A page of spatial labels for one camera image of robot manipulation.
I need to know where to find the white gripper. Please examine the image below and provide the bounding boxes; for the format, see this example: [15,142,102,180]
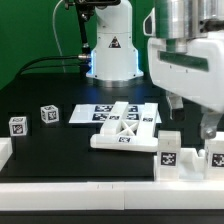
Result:
[148,31,224,139]

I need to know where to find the white chair seat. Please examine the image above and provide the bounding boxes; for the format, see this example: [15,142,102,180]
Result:
[154,148,212,181]

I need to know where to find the white chair back frame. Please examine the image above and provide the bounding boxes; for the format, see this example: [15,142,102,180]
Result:
[90,101,158,152]

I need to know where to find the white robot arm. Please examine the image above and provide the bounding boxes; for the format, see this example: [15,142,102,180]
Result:
[87,0,224,139]

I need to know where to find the white tag base sheet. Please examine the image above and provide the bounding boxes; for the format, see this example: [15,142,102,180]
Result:
[68,103,163,125]

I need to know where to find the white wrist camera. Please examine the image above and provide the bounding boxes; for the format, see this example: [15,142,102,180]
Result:
[143,9,155,37]

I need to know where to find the grey thin cable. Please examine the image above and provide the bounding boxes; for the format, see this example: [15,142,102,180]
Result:
[52,0,67,74]

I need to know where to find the black cables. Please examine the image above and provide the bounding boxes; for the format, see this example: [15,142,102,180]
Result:
[14,54,92,78]

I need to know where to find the white left wall block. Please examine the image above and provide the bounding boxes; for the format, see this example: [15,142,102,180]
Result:
[0,138,12,171]

